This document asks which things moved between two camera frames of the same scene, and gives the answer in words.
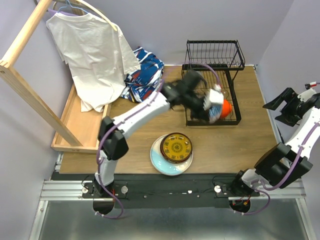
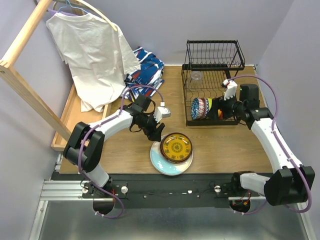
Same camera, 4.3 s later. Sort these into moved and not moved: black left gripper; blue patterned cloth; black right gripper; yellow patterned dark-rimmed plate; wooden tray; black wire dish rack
Moved: black right gripper; black left gripper
Not moved: wooden tray; black wire dish rack; yellow patterned dark-rimmed plate; blue patterned cloth
